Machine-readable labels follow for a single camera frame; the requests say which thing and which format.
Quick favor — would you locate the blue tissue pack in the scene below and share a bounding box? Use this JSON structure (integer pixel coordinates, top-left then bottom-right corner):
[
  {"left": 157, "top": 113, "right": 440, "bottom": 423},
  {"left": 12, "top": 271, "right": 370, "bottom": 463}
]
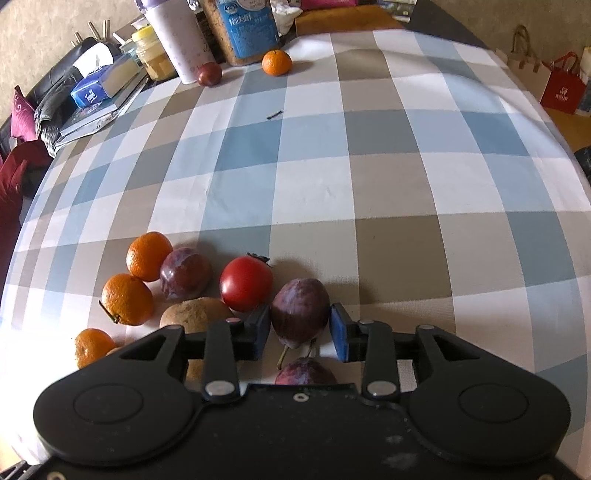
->
[
  {"left": 70, "top": 74, "right": 109, "bottom": 109},
  {"left": 102, "top": 53, "right": 146, "bottom": 97}
]

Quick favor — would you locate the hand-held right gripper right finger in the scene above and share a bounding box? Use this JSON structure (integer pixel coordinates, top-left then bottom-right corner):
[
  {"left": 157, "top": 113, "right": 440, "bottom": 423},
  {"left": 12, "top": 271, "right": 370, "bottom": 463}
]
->
[{"left": 330, "top": 302, "right": 481, "bottom": 401}]

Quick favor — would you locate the small dark red plum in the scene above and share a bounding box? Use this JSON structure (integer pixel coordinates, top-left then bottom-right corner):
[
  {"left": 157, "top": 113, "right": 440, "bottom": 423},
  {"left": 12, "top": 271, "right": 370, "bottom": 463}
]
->
[{"left": 197, "top": 62, "right": 223, "bottom": 88}]

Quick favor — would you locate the kraft paper bag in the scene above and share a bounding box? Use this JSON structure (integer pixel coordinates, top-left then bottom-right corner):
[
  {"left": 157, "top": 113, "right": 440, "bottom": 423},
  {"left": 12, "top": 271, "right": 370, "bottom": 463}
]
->
[{"left": 505, "top": 25, "right": 552, "bottom": 104}]

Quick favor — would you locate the brown kiwi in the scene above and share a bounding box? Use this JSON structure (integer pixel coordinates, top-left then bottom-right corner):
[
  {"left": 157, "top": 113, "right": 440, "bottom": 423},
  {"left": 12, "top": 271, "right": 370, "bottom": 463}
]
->
[{"left": 160, "top": 297, "right": 236, "bottom": 334}]

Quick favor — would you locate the white purple tumbler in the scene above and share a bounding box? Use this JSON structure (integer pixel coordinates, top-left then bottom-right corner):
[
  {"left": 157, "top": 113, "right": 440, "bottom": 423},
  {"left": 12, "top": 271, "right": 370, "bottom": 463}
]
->
[{"left": 141, "top": 0, "right": 217, "bottom": 85}]

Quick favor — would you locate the orange mandarin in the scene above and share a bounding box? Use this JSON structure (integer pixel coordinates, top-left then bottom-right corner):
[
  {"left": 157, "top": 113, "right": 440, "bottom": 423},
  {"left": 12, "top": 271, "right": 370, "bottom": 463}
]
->
[
  {"left": 262, "top": 49, "right": 293, "bottom": 77},
  {"left": 100, "top": 274, "right": 154, "bottom": 326},
  {"left": 126, "top": 232, "right": 174, "bottom": 282},
  {"left": 75, "top": 328, "right": 117, "bottom": 370}
]

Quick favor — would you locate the glass jar yellow lid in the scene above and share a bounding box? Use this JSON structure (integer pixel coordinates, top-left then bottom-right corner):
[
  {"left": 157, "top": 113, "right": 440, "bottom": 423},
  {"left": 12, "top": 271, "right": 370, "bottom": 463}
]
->
[{"left": 130, "top": 25, "right": 178, "bottom": 81}]

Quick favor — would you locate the clear jar blue label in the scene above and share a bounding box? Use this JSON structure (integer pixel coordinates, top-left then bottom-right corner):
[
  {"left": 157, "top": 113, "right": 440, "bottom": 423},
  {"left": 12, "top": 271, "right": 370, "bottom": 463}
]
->
[{"left": 201, "top": 0, "right": 280, "bottom": 66}]

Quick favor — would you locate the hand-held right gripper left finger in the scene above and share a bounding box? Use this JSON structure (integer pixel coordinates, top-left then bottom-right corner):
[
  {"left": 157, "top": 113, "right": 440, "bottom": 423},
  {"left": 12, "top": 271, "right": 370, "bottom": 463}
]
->
[{"left": 119, "top": 303, "right": 271, "bottom": 403}]

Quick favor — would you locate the magenta cushion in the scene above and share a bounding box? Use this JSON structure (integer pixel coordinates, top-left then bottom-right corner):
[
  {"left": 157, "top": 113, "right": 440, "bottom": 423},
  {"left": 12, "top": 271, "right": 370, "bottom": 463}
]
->
[{"left": 9, "top": 85, "right": 38, "bottom": 141}]

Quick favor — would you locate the stack of flat books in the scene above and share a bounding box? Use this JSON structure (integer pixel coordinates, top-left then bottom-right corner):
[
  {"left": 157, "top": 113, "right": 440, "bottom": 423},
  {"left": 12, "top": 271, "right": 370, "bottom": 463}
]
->
[{"left": 55, "top": 76, "right": 151, "bottom": 139}]

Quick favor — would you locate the red tomato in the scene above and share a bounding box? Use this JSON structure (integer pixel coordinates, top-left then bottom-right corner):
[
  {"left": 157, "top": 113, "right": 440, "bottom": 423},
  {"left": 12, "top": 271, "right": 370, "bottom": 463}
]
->
[{"left": 220, "top": 252, "right": 274, "bottom": 313}]

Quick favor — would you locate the black plastic bag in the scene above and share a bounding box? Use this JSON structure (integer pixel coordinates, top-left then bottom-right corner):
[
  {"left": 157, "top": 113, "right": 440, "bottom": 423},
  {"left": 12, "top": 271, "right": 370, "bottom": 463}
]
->
[{"left": 573, "top": 147, "right": 591, "bottom": 181}]

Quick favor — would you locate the white crumpled plastic bag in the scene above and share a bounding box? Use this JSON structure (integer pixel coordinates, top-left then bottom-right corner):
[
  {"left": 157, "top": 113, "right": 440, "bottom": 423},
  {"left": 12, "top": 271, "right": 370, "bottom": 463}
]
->
[{"left": 270, "top": 0, "right": 305, "bottom": 35}]

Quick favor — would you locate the purple plum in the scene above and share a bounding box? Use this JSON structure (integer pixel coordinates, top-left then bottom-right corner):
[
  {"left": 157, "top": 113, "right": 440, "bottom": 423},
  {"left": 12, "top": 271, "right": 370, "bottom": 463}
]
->
[
  {"left": 270, "top": 278, "right": 331, "bottom": 370},
  {"left": 160, "top": 248, "right": 213, "bottom": 302},
  {"left": 274, "top": 339, "right": 338, "bottom": 385}
]

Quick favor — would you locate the bundle of metal rods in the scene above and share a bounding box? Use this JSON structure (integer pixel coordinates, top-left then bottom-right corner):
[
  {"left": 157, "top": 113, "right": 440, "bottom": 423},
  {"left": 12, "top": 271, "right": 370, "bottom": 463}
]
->
[{"left": 71, "top": 21, "right": 112, "bottom": 47}]

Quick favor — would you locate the brown wooden board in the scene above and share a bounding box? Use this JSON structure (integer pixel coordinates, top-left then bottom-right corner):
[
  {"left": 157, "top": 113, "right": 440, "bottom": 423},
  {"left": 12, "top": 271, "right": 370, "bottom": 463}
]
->
[{"left": 294, "top": 4, "right": 407, "bottom": 37}]

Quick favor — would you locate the black leather sofa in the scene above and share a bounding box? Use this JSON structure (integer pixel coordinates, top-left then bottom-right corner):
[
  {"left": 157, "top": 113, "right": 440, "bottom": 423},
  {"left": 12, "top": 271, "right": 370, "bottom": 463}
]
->
[{"left": 0, "top": 34, "right": 121, "bottom": 153}]

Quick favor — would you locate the black leather jacket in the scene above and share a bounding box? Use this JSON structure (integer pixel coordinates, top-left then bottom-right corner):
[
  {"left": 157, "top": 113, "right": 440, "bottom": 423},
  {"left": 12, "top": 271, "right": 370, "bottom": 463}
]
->
[{"left": 34, "top": 78, "right": 88, "bottom": 153}]

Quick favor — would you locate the red paper bag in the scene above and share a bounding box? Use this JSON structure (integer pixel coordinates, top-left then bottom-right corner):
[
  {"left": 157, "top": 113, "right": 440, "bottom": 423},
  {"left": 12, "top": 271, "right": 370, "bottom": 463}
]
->
[{"left": 540, "top": 52, "right": 585, "bottom": 115}]

